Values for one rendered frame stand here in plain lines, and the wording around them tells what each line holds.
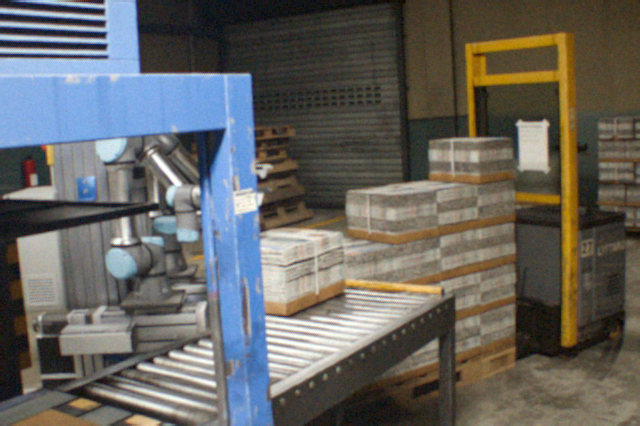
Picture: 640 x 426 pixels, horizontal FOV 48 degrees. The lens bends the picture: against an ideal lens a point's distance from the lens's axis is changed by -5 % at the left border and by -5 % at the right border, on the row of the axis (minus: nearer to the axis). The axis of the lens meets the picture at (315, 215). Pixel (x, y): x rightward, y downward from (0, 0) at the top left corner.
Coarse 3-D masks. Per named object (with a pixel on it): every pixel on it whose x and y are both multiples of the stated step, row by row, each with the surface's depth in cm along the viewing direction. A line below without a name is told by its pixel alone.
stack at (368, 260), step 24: (360, 240) 375; (432, 240) 370; (456, 240) 381; (360, 264) 345; (384, 264) 354; (408, 264) 363; (432, 264) 372; (456, 264) 382; (360, 288) 345; (456, 288) 384; (456, 336) 386; (480, 336) 397; (408, 360) 368; (432, 360) 378; (480, 360) 399; (408, 384) 368; (456, 384) 390; (360, 408) 369
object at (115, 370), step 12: (192, 336) 234; (204, 336) 234; (168, 348) 222; (180, 348) 224; (132, 360) 212; (144, 360) 212; (96, 372) 202; (108, 372) 202; (120, 372) 204; (72, 384) 193; (84, 384) 194
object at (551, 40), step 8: (504, 40) 428; (512, 40) 423; (520, 40) 418; (528, 40) 413; (536, 40) 409; (544, 40) 404; (552, 40) 400; (472, 48) 449; (480, 48) 443; (488, 48) 438; (496, 48) 433; (504, 48) 428; (512, 48) 424; (520, 48) 420; (528, 48) 418
